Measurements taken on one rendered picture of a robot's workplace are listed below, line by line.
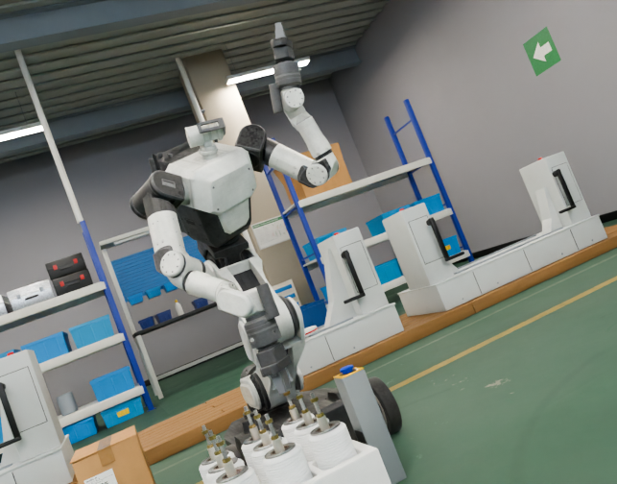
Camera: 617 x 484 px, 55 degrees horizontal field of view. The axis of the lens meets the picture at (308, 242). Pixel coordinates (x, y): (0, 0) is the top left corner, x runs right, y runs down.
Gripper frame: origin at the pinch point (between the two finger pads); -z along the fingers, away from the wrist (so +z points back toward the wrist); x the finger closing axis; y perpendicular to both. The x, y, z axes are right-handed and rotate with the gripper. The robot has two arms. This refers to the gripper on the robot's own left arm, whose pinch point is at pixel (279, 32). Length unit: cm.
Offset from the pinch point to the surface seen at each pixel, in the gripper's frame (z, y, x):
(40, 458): 164, 171, -46
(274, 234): 112, 185, -558
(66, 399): 211, 326, -268
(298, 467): 112, -6, 81
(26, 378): 126, 180, -58
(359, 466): 115, -19, 77
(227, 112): -59, 226, -578
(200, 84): -102, 254, -571
